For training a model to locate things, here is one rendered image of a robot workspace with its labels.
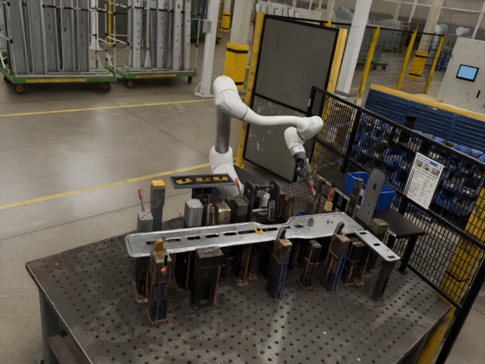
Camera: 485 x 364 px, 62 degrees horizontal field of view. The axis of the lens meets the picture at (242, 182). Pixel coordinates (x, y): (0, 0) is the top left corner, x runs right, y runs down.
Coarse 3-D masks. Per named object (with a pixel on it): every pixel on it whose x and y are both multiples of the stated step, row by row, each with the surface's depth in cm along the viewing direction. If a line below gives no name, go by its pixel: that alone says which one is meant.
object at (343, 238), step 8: (336, 240) 224; (344, 240) 220; (336, 248) 225; (344, 248) 221; (336, 256) 225; (344, 256) 225; (328, 264) 233; (336, 264) 228; (328, 272) 233; (336, 272) 231; (320, 280) 239; (328, 280) 233; (336, 280) 231; (328, 288) 233; (336, 288) 234
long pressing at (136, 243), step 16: (240, 224) 228; (256, 224) 231; (288, 224) 236; (304, 224) 239; (320, 224) 242; (336, 224) 244; (352, 224) 247; (128, 240) 199; (144, 240) 201; (192, 240) 207; (208, 240) 209; (224, 240) 211; (240, 240) 213; (256, 240) 216; (272, 240) 220; (144, 256) 191
